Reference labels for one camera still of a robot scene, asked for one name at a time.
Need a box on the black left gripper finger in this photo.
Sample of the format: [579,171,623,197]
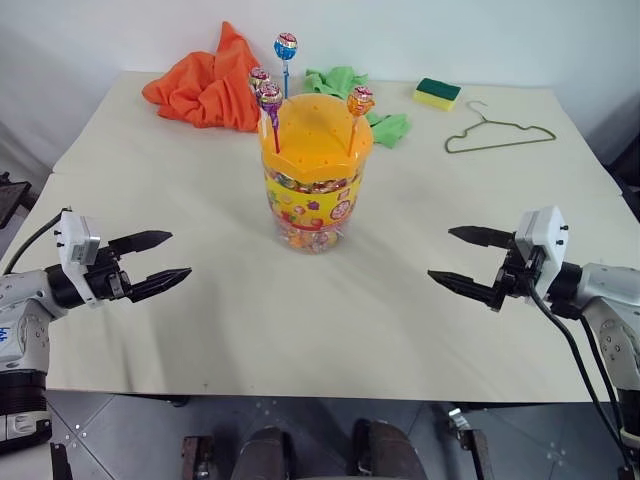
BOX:
[126,267,194,305]
[108,230,175,257]

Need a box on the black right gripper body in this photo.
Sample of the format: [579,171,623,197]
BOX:
[492,233,546,304]

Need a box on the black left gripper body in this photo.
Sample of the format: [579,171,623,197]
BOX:
[83,241,135,303]

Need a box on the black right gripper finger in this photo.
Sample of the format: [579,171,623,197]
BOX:
[426,269,502,313]
[447,225,517,250]

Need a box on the orange wrapped lollipop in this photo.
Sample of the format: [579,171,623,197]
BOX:
[345,85,377,157]

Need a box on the purple wrapped lollipop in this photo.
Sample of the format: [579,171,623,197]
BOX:
[255,81,284,154]

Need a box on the pink lollipop with white stick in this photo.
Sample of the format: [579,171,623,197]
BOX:
[248,66,272,146]

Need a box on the blue wrapped lollipop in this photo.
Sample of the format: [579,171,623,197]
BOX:
[272,32,301,100]

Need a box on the black equipment case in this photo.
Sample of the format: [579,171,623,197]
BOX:
[0,171,33,230]

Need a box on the green cloth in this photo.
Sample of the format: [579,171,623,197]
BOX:
[366,111,413,151]
[303,65,371,100]

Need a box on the yellow green sponge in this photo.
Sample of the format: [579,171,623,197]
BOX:
[412,76,463,113]

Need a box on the orange cloth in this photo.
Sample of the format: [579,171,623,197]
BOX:
[141,20,262,133]

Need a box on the candy jar with orange lid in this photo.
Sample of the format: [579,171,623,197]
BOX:
[258,93,376,257]

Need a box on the dark rounded shape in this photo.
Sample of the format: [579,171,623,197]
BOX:
[233,424,297,480]
[351,418,422,480]

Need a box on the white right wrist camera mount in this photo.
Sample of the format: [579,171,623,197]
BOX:
[514,204,569,307]

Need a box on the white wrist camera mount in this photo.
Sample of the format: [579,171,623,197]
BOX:
[514,204,569,307]
[53,208,104,307]

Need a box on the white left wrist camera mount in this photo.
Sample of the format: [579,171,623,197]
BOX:
[53,208,104,307]

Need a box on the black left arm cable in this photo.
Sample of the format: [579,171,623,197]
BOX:
[0,211,64,277]

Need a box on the green wire clothes hanger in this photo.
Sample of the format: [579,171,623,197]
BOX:
[444,100,559,154]

